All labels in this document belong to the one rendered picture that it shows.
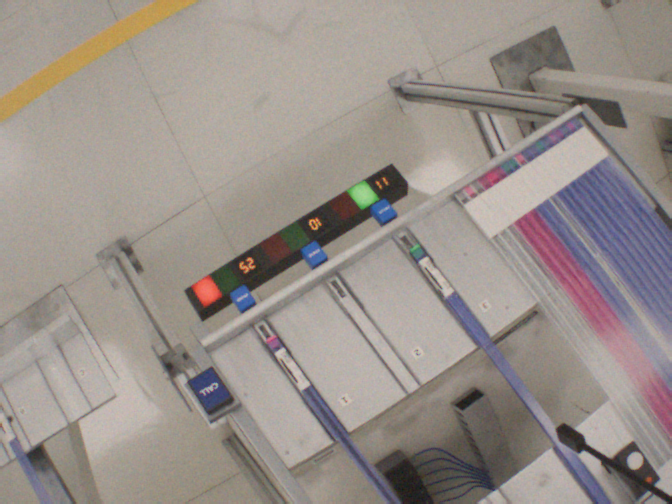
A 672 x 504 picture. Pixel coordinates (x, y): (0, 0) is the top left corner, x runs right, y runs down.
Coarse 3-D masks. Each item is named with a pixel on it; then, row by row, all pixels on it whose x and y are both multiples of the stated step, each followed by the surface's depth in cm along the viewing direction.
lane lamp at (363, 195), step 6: (354, 186) 125; (360, 186) 125; (366, 186) 125; (348, 192) 124; (354, 192) 124; (360, 192) 124; (366, 192) 124; (372, 192) 124; (354, 198) 124; (360, 198) 124; (366, 198) 124; (372, 198) 124; (378, 198) 124; (360, 204) 123; (366, 204) 123
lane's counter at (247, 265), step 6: (240, 258) 121; (246, 258) 121; (252, 258) 121; (234, 264) 120; (240, 264) 120; (246, 264) 120; (252, 264) 120; (258, 264) 120; (240, 270) 120; (246, 270) 120; (252, 270) 120; (258, 270) 120; (246, 276) 119
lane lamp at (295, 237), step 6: (294, 222) 123; (288, 228) 122; (294, 228) 122; (300, 228) 122; (282, 234) 122; (288, 234) 122; (294, 234) 122; (300, 234) 122; (306, 234) 122; (288, 240) 122; (294, 240) 121; (300, 240) 121; (306, 240) 121; (294, 246) 121; (300, 246) 121
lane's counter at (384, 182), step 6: (378, 174) 125; (384, 174) 125; (390, 174) 125; (372, 180) 125; (378, 180) 125; (384, 180) 125; (390, 180) 125; (378, 186) 125; (384, 186) 125; (390, 186) 125; (396, 186) 125; (384, 192) 124
